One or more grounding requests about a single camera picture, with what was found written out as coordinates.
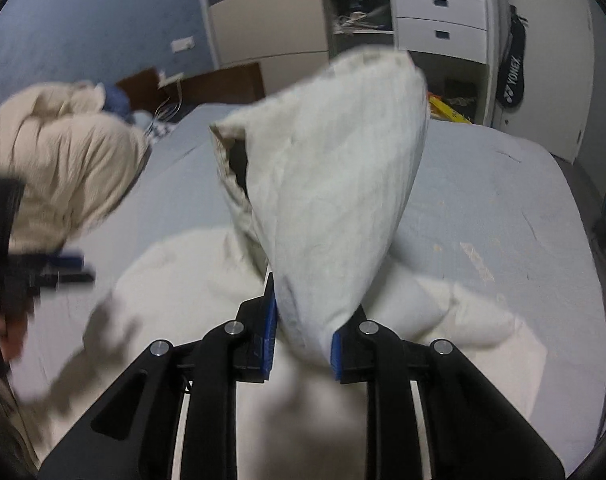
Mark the orange yellow box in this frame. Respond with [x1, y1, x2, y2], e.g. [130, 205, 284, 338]
[428, 92, 471, 125]

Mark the dark wooden headboard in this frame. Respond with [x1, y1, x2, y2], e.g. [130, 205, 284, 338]
[117, 62, 266, 112]

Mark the white puffer jacket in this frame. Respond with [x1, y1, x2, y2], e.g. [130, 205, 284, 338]
[40, 48, 546, 479]

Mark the beige waffle blanket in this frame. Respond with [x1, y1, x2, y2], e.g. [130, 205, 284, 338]
[0, 82, 150, 254]

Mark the blue fleece cloth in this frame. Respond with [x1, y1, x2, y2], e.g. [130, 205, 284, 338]
[99, 84, 133, 124]

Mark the open wardrobe with shelves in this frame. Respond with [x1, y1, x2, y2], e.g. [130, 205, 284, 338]
[317, 0, 505, 129]

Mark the black Yonex racket bag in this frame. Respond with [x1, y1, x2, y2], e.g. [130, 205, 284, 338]
[496, 6, 528, 110]

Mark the beige wardrobe sliding door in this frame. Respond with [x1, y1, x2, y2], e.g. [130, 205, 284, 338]
[203, 0, 330, 94]

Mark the light blue bed sheet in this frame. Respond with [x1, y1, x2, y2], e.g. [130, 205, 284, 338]
[14, 105, 606, 479]

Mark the white wall socket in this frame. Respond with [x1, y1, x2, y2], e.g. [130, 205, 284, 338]
[171, 36, 195, 53]

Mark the white power strip with cables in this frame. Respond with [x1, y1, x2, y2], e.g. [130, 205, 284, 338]
[153, 72, 185, 122]

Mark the white drawer unit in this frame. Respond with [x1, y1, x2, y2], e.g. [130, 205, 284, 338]
[391, 0, 488, 65]

